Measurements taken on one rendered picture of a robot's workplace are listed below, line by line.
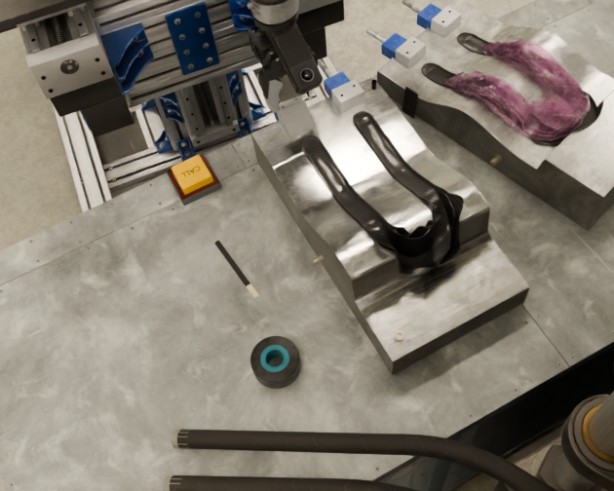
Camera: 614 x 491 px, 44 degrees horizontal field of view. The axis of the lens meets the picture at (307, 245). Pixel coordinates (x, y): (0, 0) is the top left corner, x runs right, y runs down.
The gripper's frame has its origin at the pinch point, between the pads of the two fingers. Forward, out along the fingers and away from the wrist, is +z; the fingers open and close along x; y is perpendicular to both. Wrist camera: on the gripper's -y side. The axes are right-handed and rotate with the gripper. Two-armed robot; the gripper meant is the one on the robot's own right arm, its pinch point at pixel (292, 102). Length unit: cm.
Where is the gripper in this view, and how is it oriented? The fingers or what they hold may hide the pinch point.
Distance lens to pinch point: 138.1
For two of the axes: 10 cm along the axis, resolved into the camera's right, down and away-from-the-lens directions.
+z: 0.8, 4.9, 8.7
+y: -4.7, -7.5, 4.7
